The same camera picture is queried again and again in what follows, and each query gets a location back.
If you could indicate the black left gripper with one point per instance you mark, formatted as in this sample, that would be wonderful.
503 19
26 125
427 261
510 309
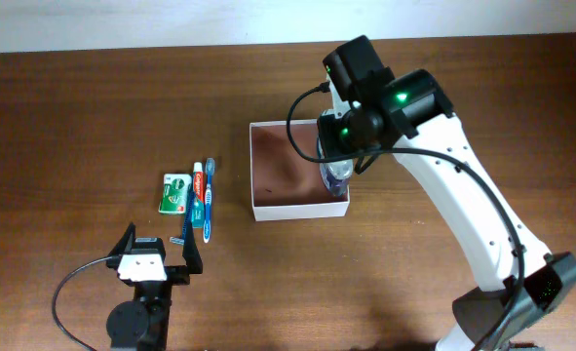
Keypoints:
180 274

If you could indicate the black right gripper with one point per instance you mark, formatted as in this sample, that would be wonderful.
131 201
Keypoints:
330 141

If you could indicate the blue white toothbrush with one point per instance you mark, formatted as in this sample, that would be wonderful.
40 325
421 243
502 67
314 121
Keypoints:
210 170

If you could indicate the clear purple sanitizer bottle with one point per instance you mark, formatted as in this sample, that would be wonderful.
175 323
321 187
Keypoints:
336 176

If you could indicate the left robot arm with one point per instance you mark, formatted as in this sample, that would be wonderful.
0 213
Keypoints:
142 323

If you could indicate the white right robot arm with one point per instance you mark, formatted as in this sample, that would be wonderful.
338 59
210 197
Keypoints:
519 280

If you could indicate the green Dettol soap pack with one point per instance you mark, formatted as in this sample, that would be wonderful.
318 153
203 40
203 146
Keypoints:
175 194

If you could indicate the blue disposable razor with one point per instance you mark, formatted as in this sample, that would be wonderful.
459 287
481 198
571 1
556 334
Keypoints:
185 219

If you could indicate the Colgate toothpaste tube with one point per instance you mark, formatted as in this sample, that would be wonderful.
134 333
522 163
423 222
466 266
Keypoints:
198 182

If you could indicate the pink white open box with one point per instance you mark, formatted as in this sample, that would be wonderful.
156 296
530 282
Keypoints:
283 186

